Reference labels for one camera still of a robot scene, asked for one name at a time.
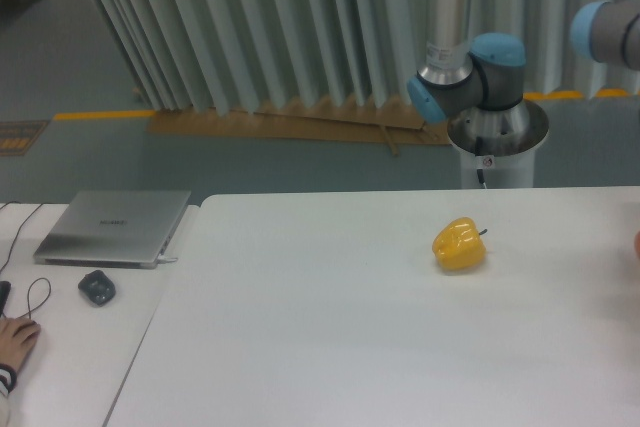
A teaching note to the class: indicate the person's hand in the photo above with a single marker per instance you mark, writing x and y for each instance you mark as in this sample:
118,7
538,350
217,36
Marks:
18,338

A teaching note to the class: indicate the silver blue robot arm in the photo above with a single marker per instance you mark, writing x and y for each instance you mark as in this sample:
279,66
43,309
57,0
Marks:
475,85

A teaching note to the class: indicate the yellow bell pepper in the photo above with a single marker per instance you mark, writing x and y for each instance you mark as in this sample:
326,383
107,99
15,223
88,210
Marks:
459,246

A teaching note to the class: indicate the striped cuff cream sleeve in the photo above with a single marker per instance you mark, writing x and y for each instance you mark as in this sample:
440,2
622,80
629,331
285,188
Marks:
8,379

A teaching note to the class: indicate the black device at edge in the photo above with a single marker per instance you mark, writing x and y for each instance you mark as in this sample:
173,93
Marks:
5,289

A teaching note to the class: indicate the silver closed laptop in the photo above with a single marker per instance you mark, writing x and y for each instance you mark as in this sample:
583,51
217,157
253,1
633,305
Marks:
114,228

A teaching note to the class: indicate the pale green folding curtain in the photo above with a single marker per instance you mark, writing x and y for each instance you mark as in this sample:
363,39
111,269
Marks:
242,53

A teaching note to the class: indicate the brown cardboard sheet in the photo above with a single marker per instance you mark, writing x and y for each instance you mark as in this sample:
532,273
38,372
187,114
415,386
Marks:
394,124

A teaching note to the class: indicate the pink object at edge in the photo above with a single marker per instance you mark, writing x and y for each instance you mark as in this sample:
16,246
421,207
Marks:
636,244

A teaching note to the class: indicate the white laptop cable plug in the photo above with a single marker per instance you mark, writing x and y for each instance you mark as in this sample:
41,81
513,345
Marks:
166,259

